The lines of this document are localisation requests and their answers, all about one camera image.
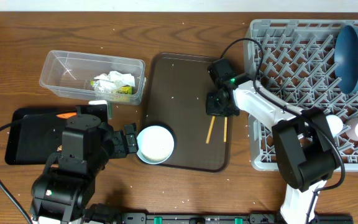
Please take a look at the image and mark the wooden chopstick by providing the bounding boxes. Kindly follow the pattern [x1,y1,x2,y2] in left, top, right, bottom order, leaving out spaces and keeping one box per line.
[206,116,216,144]
[223,117,228,142]

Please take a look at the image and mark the light blue rice bowl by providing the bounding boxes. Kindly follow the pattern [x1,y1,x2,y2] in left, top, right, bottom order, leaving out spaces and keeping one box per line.
[137,125,175,165]

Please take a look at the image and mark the green snack wrapper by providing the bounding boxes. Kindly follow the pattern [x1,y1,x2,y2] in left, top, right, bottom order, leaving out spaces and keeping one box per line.
[91,81,132,95]

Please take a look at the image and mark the white tissue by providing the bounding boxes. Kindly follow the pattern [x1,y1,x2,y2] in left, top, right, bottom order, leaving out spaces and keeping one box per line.
[94,71,135,87]

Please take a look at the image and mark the aluminium foil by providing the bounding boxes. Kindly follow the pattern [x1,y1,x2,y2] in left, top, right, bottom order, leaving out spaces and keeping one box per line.
[93,80,116,93]

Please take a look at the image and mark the orange carrot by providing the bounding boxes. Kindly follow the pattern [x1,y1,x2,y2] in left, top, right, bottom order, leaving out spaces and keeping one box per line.
[57,112,76,119]

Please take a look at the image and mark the light blue cup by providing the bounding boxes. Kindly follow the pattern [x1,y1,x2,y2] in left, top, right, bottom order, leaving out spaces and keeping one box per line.
[326,114,344,137]

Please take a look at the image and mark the blue plate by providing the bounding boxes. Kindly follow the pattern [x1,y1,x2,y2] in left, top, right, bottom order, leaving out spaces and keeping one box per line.
[334,25,358,94]

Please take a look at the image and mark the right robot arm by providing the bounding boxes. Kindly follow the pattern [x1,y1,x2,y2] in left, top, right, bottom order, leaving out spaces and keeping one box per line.
[232,81,341,223]

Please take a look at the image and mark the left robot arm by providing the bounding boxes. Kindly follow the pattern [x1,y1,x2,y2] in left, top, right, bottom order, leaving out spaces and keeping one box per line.
[30,54,229,223]

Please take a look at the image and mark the grey dishwasher rack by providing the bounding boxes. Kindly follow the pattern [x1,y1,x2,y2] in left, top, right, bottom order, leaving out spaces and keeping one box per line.
[244,19,358,172]

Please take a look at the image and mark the brown serving tray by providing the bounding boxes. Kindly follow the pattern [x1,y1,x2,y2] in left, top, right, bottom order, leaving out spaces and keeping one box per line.
[142,53,230,173]

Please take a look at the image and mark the clear plastic bin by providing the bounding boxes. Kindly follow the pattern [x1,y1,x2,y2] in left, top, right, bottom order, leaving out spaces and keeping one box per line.
[39,50,146,105]

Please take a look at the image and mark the black tray bin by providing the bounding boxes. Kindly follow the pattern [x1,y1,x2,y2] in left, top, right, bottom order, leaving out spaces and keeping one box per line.
[4,106,70,165]

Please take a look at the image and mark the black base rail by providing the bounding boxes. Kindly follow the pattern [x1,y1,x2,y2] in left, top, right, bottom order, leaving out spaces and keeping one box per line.
[82,203,354,224]

